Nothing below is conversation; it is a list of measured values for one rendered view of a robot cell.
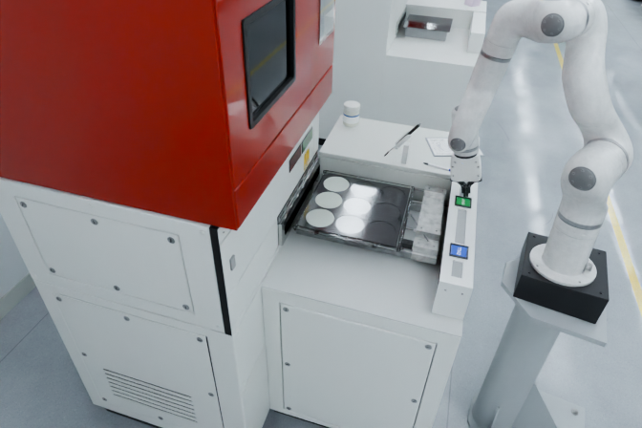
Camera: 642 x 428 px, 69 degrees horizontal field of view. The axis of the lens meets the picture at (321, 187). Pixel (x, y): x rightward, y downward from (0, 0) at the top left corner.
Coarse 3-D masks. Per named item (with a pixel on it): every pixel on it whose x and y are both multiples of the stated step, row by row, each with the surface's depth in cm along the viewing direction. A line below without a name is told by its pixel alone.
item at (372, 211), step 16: (336, 176) 185; (320, 192) 176; (336, 192) 176; (352, 192) 176; (368, 192) 177; (384, 192) 177; (400, 192) 177; (320, 208) 168; (336, 208) 168; (352, 208) 168; (368, 208) 169; (384, 208) 169; (400, 208) 169; (304, 224) 161; (336, 224) 161; (352, 224) 161; (368, 224) 161; (384, 224) 162; (400, 224) 162; (368, 240) 155; (384, 240) 155
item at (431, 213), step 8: (424, 200) 177; (432, 200) 177; (440, 200) 177; (424, 208) 172; (432, 208) 173; (440, 208) 173; (424, 216) 169; (432, 216) 169; (440, 216) 169; (424, 224) 165; (432, 224) 165; (440, 224) 166; (424, 240) 158; (432, 240) 158; (416, 256) 153; (424, 256) 152; (432, 256) 152
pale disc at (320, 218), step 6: (312, 210) 167; (318, 210) 167; (324, 210) 167; (306, 216) 164; (312, 216) 164; (318, 216) 164; (324, 216) 164; (330, 216) 164; (312, 222) 162; (318, 222) 162; (324, 222) 162; (330, 222) 162
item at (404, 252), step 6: (306, 234) 167; (312, 234) 166; (330, 240) 165; (336, 240) 164; (342, 240) 164; (360, 246) 163; (366, 246) 162; (384, 252) 161; (390, 252) 160; (396, 252) 159; (402, 252) 159; (408, 252) 158; (408, 258) 159
